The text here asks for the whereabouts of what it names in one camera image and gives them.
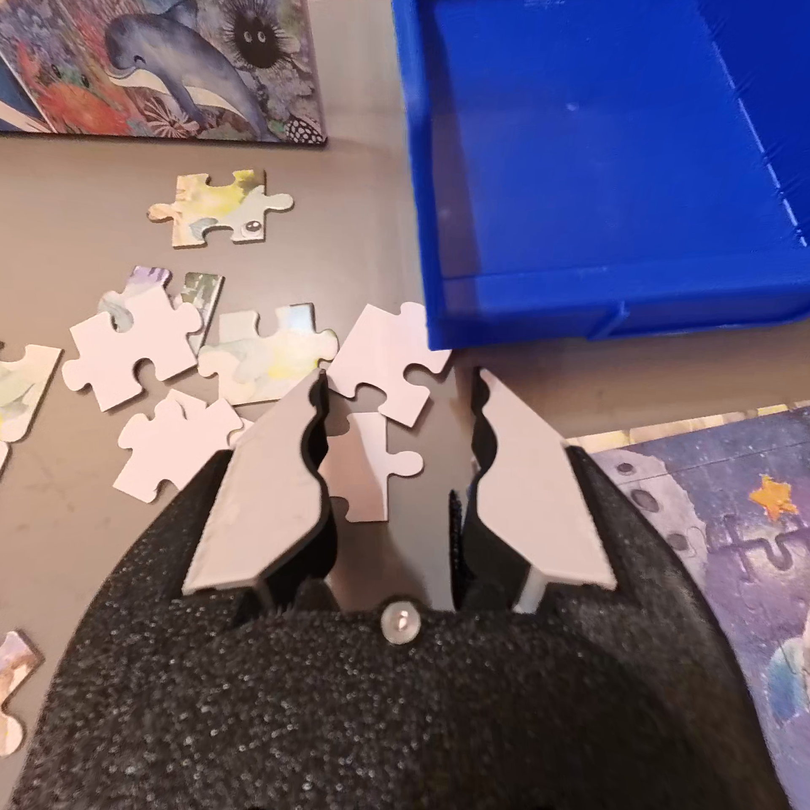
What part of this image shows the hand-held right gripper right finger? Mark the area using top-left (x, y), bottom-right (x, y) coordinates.
top-left (470, 367), bottom-right (619, 615)

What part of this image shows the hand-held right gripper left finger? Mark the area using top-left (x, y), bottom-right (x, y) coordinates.
top-left (182, 370), bottom-right (338, 613)

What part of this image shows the white puzzle piece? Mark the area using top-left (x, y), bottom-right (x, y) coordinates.
top-left (319, 411), bottom-right (425, 523)

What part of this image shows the pile of puzzle pieces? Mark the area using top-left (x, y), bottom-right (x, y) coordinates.
top-left (0, 167), bottom-right (453, 757)

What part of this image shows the grey desk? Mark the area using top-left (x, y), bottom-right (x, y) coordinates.
top-left (0, 0), bottom-right (810, 779)

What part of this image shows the space puzzle board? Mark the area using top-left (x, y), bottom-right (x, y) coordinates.
top-left (566, 400), bottom-right (810, 810)

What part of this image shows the blue plastic bin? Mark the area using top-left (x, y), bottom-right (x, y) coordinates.
top-left (391, 0), bottom-right (810, 352)

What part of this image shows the colourful puzzle box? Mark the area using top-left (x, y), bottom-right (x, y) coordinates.
top-left (0, 0), bottom-right (329, 151)

